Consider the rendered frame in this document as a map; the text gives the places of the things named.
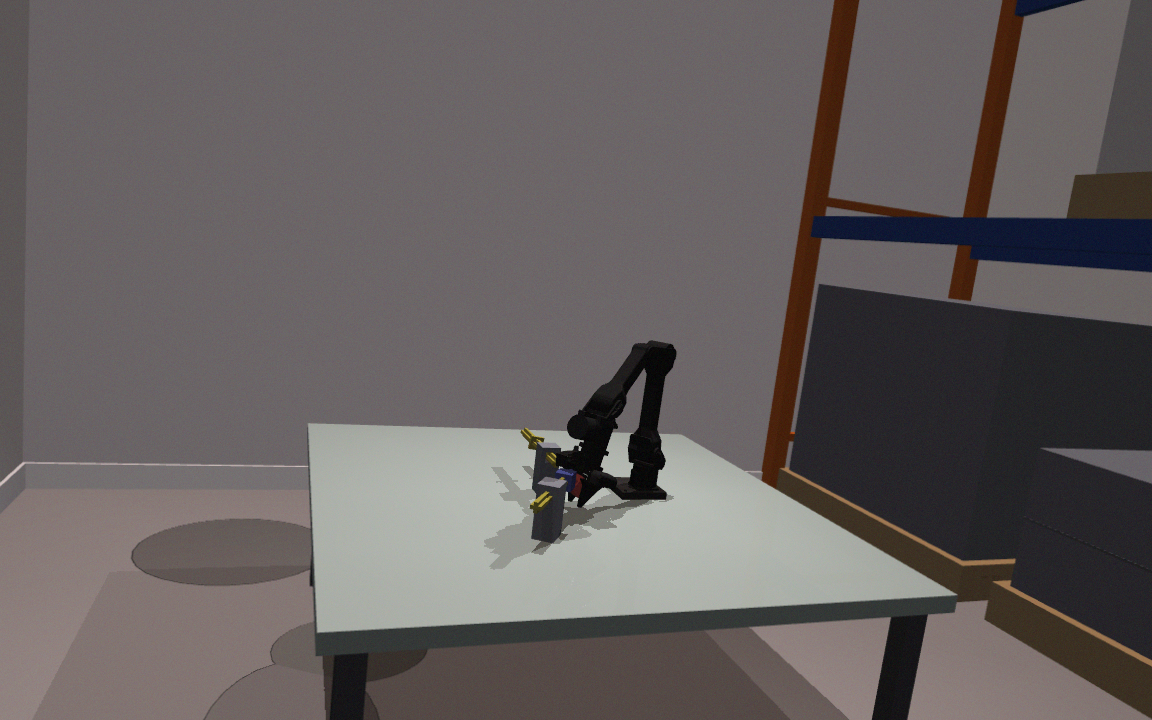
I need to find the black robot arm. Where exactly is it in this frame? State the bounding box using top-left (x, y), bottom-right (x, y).
top-left (556, 340), bottom-right (677, 491)

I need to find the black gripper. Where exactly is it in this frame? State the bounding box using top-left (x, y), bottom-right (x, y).
top-left (573, 441), bottom-right (617, 508)

